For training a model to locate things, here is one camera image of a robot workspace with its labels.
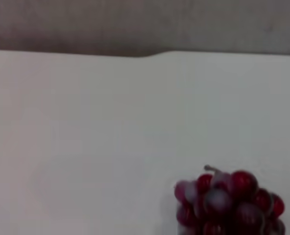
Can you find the red toy grape bunch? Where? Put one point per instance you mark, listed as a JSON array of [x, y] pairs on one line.
[[233, 200]]

